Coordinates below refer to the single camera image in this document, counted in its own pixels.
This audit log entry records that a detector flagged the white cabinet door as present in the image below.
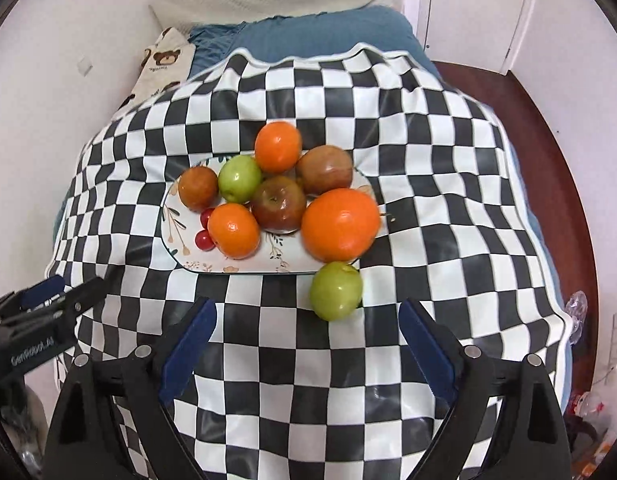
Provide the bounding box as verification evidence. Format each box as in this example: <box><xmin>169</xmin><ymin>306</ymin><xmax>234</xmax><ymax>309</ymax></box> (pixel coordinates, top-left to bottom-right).
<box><xmin>417</xmin><ymin>0</ymin><xmax>532</xmax><ymax>74</ymax></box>

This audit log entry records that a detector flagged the bear print cloth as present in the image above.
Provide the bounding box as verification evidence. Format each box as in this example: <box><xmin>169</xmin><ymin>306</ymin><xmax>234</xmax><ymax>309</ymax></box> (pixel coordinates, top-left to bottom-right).
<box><xmin>118</xmin><ymin>27</ymin><xmax>196</xmax><ymax>113</ymax></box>

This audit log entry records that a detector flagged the red cherry tomato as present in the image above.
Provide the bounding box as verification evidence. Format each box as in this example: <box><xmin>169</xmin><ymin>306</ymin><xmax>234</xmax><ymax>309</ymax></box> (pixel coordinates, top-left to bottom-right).
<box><xmin>194</xmin><ymin>230</ymin><xmax>215</xmax><ymax>252</ymax></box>
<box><xmin>200</xmin><ymin>208</ymin><xmax>214</xmax><ymax>230</ymax></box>

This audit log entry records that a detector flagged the reddish brown apple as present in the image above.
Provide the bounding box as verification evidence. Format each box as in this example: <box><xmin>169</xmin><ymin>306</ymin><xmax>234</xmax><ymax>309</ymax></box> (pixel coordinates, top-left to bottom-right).
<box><xmin>295</xmin><ymin>145</ymin><xmax>354</xmax><ymax>195</ymax></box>

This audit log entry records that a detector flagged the large orange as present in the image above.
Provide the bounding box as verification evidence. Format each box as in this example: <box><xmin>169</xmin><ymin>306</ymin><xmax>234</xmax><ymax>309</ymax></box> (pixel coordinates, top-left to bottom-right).
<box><xmin>208</xmin><ymin>203</ymin><xmax>261</xmax><ymax>260</ymax></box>

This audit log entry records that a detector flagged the small green apple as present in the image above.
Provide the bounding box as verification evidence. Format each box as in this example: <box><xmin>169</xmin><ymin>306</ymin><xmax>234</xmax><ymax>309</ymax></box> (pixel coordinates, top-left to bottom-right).
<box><xmin>218</xmin><ymin>155</ymin><xmax>263</xmax><ymax>204</ymax></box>

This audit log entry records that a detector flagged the dark red apple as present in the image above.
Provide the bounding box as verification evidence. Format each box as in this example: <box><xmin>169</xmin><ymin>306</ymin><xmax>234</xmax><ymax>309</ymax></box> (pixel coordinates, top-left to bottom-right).
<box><xmin>250</xmin><ymin>176</ymin><xmax>307</xmax><ymax>234</ymax></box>

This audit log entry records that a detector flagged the dark wooden bed frame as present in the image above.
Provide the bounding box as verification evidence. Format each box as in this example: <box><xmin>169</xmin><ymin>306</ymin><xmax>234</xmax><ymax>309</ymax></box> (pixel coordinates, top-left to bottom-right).
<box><xmin>436</xmin><ymin>62</ymin><xmax>599</xmax><ymax>396</ymax></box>

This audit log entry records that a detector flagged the brown orange fruit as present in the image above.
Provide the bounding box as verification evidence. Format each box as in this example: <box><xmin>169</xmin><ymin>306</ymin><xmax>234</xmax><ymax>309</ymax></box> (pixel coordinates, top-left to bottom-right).
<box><xmin>178</xmin><ymin>166</ymin><xmax>218</xmax><ymax>212</ymax></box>

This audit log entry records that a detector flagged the floral white plate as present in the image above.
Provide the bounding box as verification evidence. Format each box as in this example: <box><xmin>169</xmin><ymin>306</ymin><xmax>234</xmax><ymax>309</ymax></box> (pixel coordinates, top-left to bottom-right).
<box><xmin>160</xmin><ymin>152</ymin><xmax>384</xmax><ymax>276</ymax></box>

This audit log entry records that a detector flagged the blue bed sheet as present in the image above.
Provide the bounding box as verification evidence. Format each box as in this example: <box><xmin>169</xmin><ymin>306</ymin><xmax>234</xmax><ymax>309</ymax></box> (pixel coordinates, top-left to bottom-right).
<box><xmin>188</xmin><ymin>6</ymin><xmax>438</xmax><ymax>75</ymax></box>

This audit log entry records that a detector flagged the big orange on plate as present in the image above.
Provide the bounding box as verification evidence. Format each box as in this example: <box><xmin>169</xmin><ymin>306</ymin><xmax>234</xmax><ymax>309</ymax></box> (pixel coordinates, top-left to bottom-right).
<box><xmin>300</xmin><ymin>188</ymin><xmax>381</xmax><ymax>263</ymax></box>

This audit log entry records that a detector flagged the black white checkered cloth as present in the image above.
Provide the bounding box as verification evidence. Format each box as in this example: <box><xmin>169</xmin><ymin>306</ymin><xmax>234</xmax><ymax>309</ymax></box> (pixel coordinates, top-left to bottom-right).
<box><xmin>49</xmin><ymin>46</ymin><xmax>572</xmax><ymax>479</ymax></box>

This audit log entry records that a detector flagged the orange at plate back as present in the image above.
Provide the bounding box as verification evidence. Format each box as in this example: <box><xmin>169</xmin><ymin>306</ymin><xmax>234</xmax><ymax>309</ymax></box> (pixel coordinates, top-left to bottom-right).
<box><xmin>254</xmin><ymin>122</ymin><xmax>302</xmax><ymax>174</ymax></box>

